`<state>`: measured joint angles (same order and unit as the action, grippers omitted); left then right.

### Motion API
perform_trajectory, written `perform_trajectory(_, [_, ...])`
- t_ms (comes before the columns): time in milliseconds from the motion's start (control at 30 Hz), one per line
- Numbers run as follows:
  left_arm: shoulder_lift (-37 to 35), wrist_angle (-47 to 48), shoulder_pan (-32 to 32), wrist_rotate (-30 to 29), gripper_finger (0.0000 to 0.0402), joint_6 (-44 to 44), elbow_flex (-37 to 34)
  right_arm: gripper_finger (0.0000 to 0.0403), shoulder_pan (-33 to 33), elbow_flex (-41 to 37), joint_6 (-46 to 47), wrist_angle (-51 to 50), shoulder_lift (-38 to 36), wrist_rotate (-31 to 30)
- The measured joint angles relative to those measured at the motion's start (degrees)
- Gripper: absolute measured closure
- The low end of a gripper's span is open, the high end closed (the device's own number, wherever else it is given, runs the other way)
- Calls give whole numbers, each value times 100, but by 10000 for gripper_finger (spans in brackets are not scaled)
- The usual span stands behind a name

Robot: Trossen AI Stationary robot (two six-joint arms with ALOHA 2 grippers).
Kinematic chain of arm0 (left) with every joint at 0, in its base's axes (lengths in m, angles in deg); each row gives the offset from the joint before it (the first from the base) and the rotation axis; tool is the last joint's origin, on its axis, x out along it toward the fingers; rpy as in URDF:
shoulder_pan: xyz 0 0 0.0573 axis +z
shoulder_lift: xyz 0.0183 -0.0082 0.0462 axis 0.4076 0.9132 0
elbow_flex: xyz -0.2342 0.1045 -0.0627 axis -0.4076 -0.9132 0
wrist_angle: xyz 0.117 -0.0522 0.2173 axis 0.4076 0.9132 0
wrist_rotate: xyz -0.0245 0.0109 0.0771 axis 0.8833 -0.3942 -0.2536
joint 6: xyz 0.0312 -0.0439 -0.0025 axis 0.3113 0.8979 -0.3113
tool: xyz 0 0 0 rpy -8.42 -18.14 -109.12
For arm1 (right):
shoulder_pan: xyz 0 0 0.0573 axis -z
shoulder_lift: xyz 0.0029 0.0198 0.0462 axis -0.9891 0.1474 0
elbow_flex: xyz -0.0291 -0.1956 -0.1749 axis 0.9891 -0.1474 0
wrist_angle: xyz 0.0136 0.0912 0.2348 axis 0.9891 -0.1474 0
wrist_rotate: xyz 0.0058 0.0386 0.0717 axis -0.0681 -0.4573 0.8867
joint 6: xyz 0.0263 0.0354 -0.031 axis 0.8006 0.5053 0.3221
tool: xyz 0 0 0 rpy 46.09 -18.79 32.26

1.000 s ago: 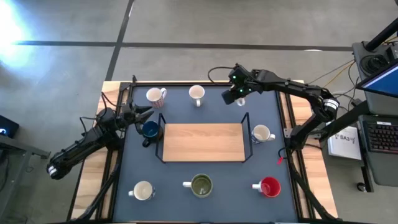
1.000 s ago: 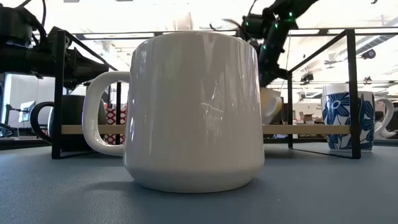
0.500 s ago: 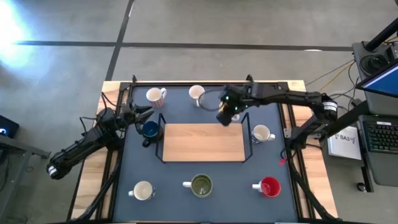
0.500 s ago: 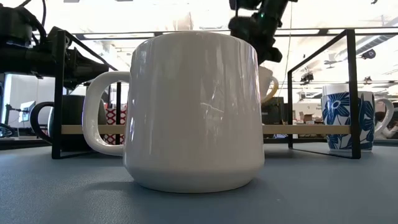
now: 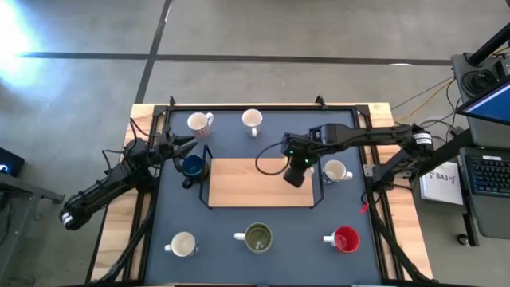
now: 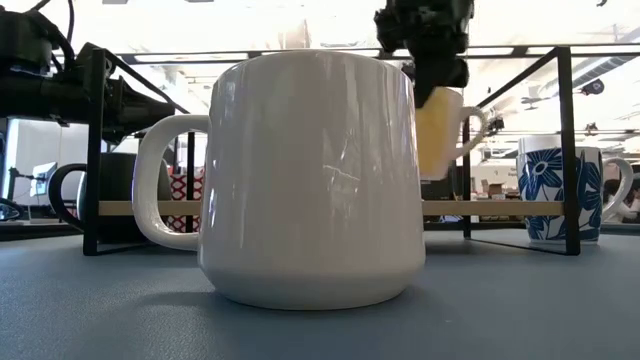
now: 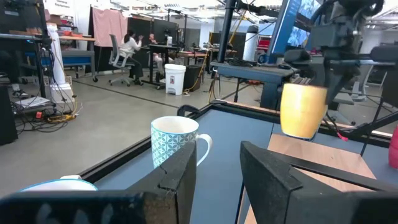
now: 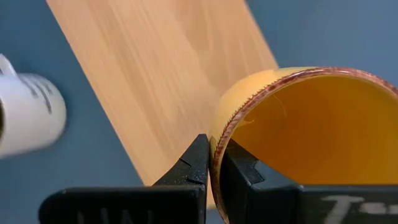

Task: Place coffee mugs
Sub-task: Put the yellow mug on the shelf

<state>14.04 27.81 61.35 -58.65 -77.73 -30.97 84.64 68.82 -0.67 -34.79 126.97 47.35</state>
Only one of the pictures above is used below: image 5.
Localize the yellow floor cable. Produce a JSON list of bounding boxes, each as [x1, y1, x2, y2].
[[392, 77, 456, 124]]

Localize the red white striped mug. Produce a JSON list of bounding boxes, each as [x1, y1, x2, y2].
[[322, 225, 362, 254]]

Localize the black device blue light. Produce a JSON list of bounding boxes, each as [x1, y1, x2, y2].
[[0, 146, 26, 179]]

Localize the grey equipment cart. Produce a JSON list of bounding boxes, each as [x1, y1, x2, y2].
[[450, 50, 510, 240]]

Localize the white mug with striped handle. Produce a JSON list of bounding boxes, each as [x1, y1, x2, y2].
[[186, 111, 215, 140]]

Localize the olive green mug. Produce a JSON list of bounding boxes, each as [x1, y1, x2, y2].
[[233, 222, 274, 255]]

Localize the dark blue mug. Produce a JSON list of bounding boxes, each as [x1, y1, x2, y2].
[[181, 153, 210, 190]]

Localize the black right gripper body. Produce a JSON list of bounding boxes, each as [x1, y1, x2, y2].
[[280, 133, 320, 168]]

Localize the white mug blue flower print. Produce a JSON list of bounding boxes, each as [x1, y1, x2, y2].
[[320, 159, 354, 186]]

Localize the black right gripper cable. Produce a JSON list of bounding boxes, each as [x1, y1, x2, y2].
[[254, 141, 288, 177]]

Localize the black pole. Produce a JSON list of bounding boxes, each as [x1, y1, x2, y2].
[[466, 23, 510, 67]]

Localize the white mug blue leaf print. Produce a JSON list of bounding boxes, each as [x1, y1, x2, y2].
[[163, 230, 200, 258]]

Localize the white ceramic mug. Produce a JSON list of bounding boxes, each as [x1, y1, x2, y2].
[[241, 108, 264, 139]]

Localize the coiled black cable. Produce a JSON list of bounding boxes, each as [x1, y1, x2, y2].
[[461, 68, 499, 96]]

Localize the blue-grey table mat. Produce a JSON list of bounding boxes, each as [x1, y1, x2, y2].
[[143, 109, 383, 286]]

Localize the black metal table frame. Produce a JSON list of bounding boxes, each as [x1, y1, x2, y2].
[[85, 102, 435, 287]]

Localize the blue computer screen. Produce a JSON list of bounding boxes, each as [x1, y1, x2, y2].
[[456, 77, 510, 127]]

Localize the white paper sheet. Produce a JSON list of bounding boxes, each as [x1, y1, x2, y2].
[[419, 160, 464, 206]]

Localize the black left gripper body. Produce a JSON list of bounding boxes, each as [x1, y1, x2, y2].
[[150, 133, 179, 165]]

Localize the black keyboard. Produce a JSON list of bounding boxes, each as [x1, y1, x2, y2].
[[464, 154, 510, 197]]

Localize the wooden shelf black metal frame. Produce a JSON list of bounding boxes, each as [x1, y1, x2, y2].
[[198, 143, 326, 210]]

